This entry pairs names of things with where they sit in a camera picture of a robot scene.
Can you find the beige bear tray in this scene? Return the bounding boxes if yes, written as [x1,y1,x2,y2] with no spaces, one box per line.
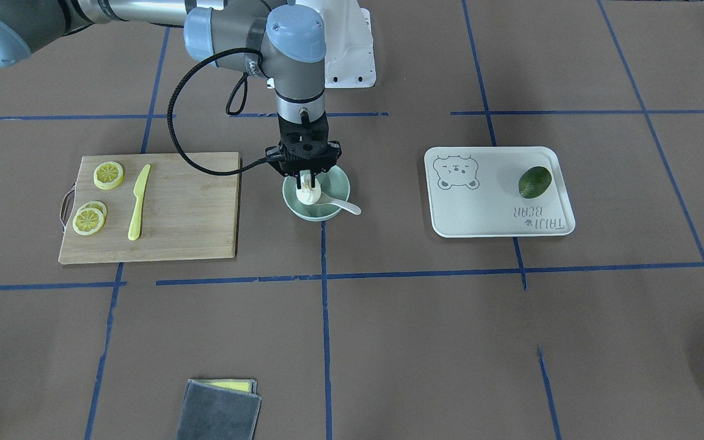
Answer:
[423,147,576,238]

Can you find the white steamed bun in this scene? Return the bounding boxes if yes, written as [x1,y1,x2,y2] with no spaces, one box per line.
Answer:
[295,174,321,205]

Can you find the white spoon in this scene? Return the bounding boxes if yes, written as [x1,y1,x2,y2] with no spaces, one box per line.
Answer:
[316,192,362,216]

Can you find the green avocado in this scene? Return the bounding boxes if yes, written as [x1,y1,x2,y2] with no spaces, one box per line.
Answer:
[518,166,552,199]

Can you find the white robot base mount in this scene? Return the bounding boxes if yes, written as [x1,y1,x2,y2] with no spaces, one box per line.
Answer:
[296,1,377,89]

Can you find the grey folded cloth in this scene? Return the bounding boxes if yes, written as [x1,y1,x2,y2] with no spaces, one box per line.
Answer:
[176,378,262,439]

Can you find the upper stacked lemon slice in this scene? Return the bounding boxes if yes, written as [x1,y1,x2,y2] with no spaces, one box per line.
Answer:
[81,200,108,217]

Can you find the lemon slice near knife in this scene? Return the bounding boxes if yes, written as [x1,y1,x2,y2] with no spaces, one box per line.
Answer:
[92,161,125,190]

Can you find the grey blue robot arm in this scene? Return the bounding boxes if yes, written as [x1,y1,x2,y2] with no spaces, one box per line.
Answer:
[0,1,342,188]

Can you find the lower stacked lemon slice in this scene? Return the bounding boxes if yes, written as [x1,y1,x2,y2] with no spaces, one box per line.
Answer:
[71,208,106,236]

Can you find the stacked lemon slice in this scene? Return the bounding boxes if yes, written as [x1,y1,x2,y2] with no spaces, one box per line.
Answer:
[81,200,108,217]
[71,208,106,236]

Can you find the bamboo cutting board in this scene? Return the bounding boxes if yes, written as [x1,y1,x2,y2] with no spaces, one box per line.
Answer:
[58,153,241,265]

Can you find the light green bowl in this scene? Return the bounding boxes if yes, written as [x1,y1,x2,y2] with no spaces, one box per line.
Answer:
[282,166,350,222]

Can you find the yellow sponge under cloth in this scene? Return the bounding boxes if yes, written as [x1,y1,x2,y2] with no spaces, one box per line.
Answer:
[196,378,257,394]

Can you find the yellow plastic knife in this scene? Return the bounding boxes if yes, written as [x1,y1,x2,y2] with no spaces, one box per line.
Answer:
[126,164,151,241]

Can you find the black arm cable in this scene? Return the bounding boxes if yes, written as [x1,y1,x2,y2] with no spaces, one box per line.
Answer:
[166,49,282,178]

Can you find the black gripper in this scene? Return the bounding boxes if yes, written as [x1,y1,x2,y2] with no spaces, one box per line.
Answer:
[265,115,343,191]

